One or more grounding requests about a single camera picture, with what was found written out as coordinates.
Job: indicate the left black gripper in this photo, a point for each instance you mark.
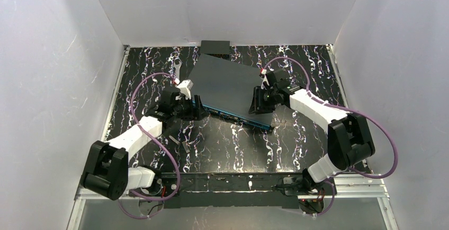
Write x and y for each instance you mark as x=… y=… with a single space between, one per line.
x=187 y=108

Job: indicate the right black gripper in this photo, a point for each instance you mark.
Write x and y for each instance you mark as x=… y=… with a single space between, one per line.
x=263 y=99

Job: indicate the large dark network switch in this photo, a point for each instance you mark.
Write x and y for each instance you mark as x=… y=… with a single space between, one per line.
x=226 y=89

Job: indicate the small grey plug module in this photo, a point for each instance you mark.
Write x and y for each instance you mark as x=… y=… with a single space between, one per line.
x=174 y=140

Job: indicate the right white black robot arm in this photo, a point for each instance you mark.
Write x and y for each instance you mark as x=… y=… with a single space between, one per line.
x=349 y=139

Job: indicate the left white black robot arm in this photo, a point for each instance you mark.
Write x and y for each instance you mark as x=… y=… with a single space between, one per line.
x=107 y=171

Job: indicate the silver open-end wrench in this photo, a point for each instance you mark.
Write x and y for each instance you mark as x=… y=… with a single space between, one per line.
x=177 y=69

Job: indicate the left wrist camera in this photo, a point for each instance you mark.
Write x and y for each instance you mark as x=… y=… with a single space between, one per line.
x=185 y=88

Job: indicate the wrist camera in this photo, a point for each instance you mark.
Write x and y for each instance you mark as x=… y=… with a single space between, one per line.
x=185 y=88
x=277 y=79

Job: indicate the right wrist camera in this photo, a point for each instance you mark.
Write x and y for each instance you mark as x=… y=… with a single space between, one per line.
x=277 y=79

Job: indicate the small black switch box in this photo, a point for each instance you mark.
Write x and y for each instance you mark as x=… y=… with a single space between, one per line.
x=215 y=48

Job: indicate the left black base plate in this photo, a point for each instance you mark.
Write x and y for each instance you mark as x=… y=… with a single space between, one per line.
x=154 y=185

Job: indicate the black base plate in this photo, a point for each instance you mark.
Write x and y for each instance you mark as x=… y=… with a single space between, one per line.
x=154 y=185
x=298 y=185

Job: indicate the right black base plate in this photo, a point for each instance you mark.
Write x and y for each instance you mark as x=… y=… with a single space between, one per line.
x=298 y=185

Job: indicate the aluminium front rail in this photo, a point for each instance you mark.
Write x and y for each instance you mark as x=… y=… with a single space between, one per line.
x=349 y=185

